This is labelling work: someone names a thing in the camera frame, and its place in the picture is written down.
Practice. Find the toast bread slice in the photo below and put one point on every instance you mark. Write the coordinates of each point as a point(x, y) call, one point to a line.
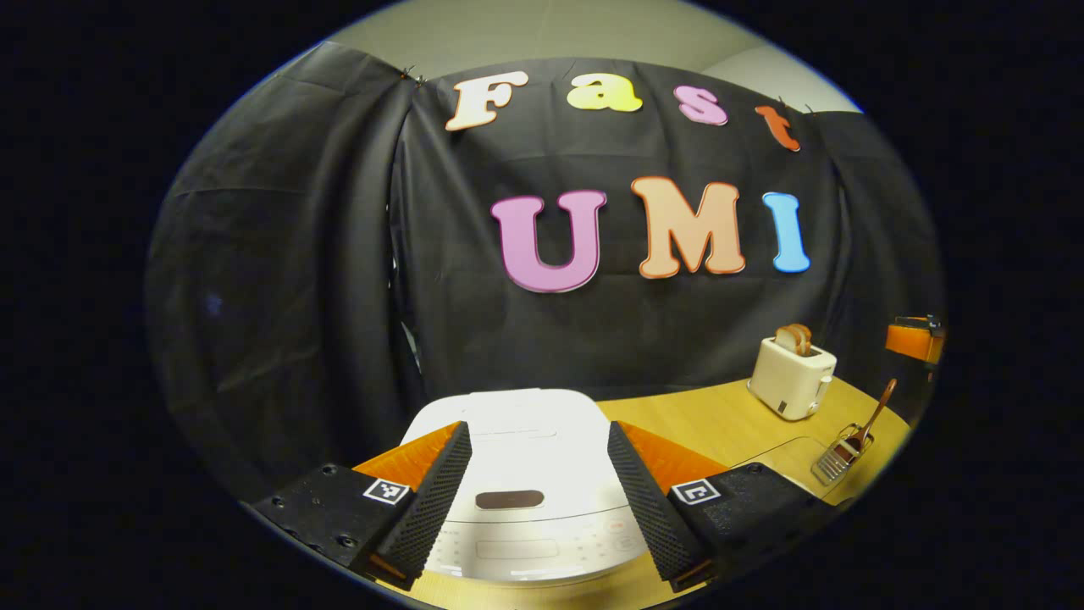
point(803, 337)
point(786, 341)

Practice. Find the white rice cooker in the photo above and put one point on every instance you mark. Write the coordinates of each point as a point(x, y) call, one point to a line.
point(525, 440)

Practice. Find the black backdrop cloth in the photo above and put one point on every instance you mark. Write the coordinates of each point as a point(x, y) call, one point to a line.
point(296, 296)

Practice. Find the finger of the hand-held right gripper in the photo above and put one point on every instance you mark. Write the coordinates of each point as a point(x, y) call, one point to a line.
point(913, 341)

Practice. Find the brown wooden spoon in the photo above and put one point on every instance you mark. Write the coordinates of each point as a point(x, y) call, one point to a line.
point(881, 402)

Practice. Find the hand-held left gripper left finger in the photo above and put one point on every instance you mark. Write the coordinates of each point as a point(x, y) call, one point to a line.
point(432, 508)

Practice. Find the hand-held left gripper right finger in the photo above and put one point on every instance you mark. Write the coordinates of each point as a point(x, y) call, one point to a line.
point(648, 508)

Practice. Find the white toaster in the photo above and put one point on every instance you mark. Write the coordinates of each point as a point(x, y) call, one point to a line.
point(788, 381)

